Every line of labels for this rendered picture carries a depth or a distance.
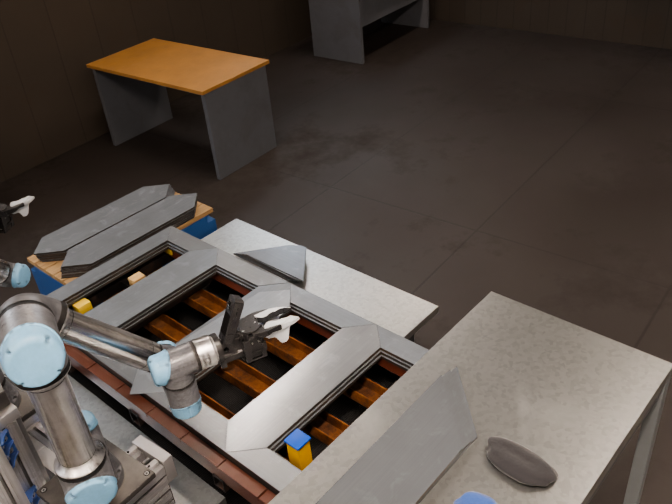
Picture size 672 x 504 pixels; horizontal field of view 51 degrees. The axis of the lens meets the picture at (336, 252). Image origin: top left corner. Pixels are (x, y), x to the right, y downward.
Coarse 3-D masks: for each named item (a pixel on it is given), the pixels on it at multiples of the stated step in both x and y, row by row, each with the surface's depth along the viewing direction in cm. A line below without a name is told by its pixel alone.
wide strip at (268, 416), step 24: (336, 336) 257; (360, 336) 256; (312, 360) 248; (336, 360) 247; (360, 360) 246; (288, 384) 239; (312, 384) 238; (336, 384) 237; (264, 408) 231; (288, 408) 230; (240, 432) 223; (264, 432) 222
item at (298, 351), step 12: (192, 300) 303; (204, 300) 310; (216, 300) 305; (204, 312) 301; (216, 312) 302; (276, 348) 274; (288, 348) 279; (300, 348) 277; (312, 348) 271; (288, 360) 272; (300, 360) 266; (360, 384) 260; (372, 384) 255; (348, 396) 255; (360, 396) 250; (372, 396) 254
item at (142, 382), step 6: (138, 372) 250; (138, 378) 247; (144, 378) 247; (150, 378) 247; (132, 384) 245; (138, 384) 245; (144, 384) 244; (150, 384) 244; (144, 390) 242; (150, 390) 242; (156, 390) 242; (162, 390) 241
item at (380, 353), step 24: (96, 288) 299; (192, 288) 294; (264, 288) 285; (288, 288) 284; (144, 312) 280; (288, 312) 275; (96, 360) 260; (312, 408) 230; (192, 432) 228; (288, 432) 223
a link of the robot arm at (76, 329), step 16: (48, 304) 152; (64, 304) 159; (64, 320) 156; (80, 320) 160; (96, 320) 165; (64, 336) 158; (80, 336) 160; (96, 336) 162; (112, 336) 165; (128, 336) 169; (96, 352) 165; (112, 352) 166; (128, 352) 168; (144, 352) 171; (144, 368) 173
